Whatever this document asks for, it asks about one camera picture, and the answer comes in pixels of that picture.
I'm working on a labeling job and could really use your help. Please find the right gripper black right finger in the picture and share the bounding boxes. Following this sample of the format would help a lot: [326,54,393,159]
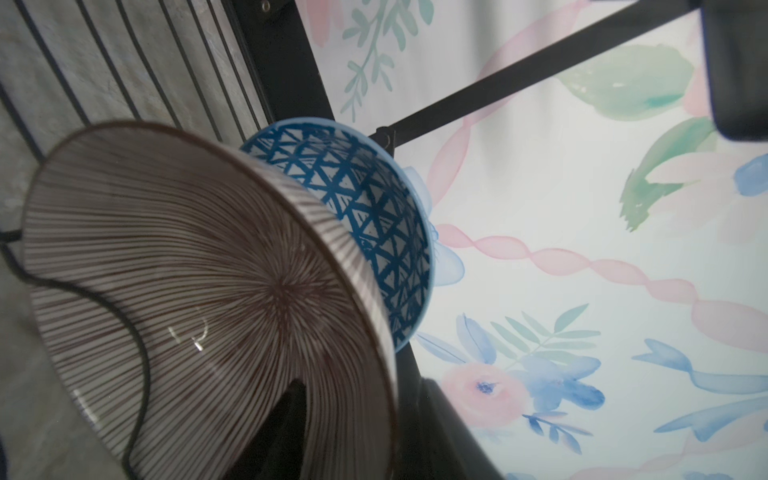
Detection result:
[393,345,502,480]

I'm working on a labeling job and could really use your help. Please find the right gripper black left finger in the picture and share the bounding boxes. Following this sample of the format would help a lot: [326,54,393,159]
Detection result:
[224,379,307,480]

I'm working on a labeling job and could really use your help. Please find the pink striped bowl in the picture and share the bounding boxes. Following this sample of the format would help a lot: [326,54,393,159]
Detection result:
[21,121,397,479]

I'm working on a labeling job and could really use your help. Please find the blue triangle pattern bowl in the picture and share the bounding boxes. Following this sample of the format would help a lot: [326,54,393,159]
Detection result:
[241,117,436,350]

